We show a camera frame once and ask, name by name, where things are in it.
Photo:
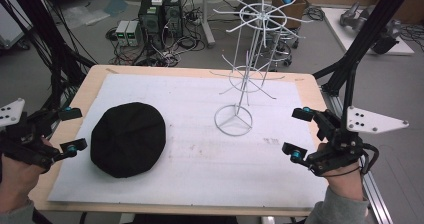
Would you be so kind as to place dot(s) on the grey case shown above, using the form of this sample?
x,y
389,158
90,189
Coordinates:
x,y
10,24

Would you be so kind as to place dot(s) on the aluminium rail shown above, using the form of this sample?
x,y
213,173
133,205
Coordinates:
x,y
373,190

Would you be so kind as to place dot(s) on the cardboard box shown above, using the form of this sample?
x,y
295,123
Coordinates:
x,y
295,12

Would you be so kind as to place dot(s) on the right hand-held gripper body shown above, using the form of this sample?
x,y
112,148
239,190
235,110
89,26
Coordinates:
x,y
343,144

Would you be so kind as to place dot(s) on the grey bench power supply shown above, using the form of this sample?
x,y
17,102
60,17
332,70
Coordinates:
x,y
121,32
134,32

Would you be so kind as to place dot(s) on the grey robot part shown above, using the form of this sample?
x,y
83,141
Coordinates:
x,y
360,17

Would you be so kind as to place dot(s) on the white floor board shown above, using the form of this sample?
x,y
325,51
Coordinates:
x,y
336,27

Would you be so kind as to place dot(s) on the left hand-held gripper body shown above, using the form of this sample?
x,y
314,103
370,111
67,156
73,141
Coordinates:
x,y
23,140

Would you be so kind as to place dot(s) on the person's right hand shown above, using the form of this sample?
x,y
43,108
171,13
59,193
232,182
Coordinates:
x,y
346,184

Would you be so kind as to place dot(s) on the black frame post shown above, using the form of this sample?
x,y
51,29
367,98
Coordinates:
x,y
370,27

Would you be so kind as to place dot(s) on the person's left hand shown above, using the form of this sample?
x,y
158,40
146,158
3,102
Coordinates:
x,y
18,184

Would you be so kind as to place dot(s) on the clear plastic sheet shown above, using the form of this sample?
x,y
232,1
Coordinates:
x,y
83,15

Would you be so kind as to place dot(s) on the white foam mat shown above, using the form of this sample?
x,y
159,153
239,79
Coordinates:
x,y
200,174

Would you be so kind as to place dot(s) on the rolling stool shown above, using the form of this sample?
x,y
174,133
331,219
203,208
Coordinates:
x,y
283,54

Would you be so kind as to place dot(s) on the grey metal stand leg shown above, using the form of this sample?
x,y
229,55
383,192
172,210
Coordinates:
x,y
206,24

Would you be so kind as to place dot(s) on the black computer tower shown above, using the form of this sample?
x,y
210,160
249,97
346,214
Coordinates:
x,y
150,20
173,12

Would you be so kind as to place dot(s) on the black hat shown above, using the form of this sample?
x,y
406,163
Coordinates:
x,y
128,140

